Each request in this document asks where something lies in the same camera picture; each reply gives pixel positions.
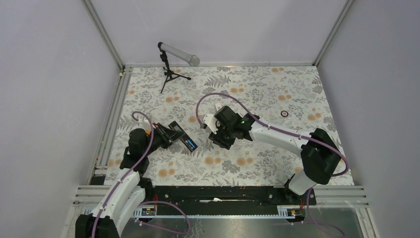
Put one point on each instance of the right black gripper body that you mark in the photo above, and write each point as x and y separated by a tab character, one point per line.
224	136

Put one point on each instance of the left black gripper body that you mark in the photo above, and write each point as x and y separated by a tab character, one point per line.
159	140

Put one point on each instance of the floral table mat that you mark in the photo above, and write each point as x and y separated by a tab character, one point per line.
290	96

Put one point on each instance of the grey slotted cable duct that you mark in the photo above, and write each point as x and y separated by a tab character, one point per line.
269	212

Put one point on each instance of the black remote control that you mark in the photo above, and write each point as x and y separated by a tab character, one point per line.
183	138

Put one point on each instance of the black tripod microphone stand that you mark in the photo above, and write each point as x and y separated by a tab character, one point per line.
170	75

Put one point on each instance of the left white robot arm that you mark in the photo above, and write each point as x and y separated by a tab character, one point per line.
109	218

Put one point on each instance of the aluminium frame post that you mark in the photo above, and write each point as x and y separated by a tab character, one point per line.
89	6

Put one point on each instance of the grey microphone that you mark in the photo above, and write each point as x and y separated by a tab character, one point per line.
191	60

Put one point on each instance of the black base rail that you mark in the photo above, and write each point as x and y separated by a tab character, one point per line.
275	195

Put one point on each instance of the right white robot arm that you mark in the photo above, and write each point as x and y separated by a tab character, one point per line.
316	149

